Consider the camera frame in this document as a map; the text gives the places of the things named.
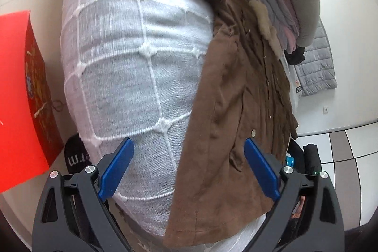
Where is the white plastic bag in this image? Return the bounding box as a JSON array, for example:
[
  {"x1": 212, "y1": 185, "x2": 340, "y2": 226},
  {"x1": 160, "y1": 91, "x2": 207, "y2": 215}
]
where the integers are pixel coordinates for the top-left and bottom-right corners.
[{"x1": 283, "y1": 54, "x2": 303, "y2": 112}]

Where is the black slipper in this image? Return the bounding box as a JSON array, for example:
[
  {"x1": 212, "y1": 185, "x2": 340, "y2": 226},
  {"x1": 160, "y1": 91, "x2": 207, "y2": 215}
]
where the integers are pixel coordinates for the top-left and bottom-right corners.
[{"x1": 63, "y1": 134, "x2": 93, "y2": 176}]

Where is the grey quilted jacket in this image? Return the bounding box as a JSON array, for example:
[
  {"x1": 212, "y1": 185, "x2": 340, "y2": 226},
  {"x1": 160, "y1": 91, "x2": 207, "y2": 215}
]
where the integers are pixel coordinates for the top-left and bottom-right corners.
[{"x1": 294, "y1": 19, "x2": 339, "y2": 97}]

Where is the black cloth item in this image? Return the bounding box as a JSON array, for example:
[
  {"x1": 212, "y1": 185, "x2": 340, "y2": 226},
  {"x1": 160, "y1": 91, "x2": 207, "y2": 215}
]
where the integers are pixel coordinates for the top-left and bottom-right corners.
[{"x1": 285, "y1": 45, "x2": 306, "y2": 65}]

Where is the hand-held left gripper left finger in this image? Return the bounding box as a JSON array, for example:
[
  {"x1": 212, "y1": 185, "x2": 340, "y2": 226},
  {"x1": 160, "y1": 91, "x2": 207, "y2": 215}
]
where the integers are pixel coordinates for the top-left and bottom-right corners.
[{"x1": 32, "y1": 137, "x2": 135, "y2": 252}]

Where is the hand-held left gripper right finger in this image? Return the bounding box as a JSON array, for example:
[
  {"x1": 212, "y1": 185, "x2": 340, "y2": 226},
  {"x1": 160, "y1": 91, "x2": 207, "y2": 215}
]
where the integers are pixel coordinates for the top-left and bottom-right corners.
[{"x1": 244, "y1": 138, "x2": 347, "y2": 252}]

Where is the white grid-pattern bedspread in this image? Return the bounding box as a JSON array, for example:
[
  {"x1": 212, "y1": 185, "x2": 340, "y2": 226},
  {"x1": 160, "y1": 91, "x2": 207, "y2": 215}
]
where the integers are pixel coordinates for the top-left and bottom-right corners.
[{"x1": 59, "y1": 0, "x2": 268, "y2": 252}]

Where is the red printed box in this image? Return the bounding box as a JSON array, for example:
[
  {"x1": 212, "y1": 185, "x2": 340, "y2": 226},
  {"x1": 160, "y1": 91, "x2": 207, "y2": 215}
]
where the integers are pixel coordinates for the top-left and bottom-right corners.
[{"x1": 0, "y1": 10, "x2": 64, "y2": 194}]

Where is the brown suede jacket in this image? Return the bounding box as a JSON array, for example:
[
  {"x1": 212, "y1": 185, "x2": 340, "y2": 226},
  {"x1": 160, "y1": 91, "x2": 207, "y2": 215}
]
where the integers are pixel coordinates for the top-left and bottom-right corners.
[{"x1": 59, "y1": 0, "x2": 299, "y2": 241}]

